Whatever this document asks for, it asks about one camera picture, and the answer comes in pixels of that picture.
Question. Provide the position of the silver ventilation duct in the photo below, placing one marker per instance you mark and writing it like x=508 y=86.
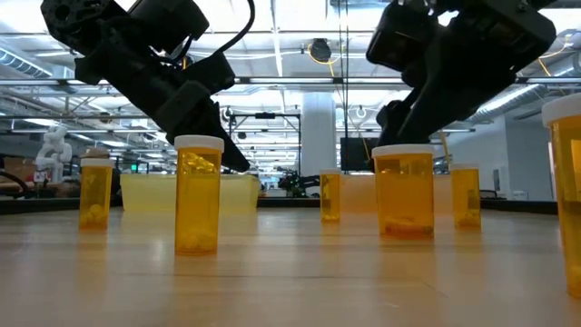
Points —
x=504 y=104

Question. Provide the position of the large amber pill bottle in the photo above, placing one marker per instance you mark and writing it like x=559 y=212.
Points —
x=403 y=195

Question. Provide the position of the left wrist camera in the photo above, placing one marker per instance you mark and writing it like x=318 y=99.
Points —
x=211 y=72

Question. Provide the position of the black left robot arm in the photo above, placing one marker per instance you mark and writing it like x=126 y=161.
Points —
x=168 y=20

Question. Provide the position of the white robot figure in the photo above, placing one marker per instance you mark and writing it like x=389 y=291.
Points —
x=54 y=150

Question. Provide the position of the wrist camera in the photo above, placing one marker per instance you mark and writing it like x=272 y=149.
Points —
x=399 y=41
x=211 y=72

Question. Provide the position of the black aluminium table frame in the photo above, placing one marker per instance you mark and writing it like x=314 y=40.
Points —
x=286 y=203

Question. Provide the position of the yellow translucent plastic bin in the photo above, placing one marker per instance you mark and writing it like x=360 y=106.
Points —
x=150 y=193

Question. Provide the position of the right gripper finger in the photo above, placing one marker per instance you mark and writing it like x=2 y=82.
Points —
x=390 y=122
x=431 y=109

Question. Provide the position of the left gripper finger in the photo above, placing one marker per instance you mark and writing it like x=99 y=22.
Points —
x=195 y=115

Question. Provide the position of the brown cardboard box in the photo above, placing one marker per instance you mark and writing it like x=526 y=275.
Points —
x=18 y=168

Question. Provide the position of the orange translucent plastic bin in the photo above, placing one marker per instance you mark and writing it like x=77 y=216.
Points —
x=356 y=195

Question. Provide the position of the white building column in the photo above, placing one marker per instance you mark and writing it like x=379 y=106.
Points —
x=318 y=136

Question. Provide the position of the small amber pill bottle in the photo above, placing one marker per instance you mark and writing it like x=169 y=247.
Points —
x=96 y=200
x=567 y=204
x=198 y=204
x=330 y=200
x=465 y=200

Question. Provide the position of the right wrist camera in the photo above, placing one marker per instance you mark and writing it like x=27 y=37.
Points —
x=399 y=41

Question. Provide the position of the black metal rig frame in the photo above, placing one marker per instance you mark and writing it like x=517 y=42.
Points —
x=265 y=115

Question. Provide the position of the black monitor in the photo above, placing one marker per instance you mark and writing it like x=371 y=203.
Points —
x=356 y=154

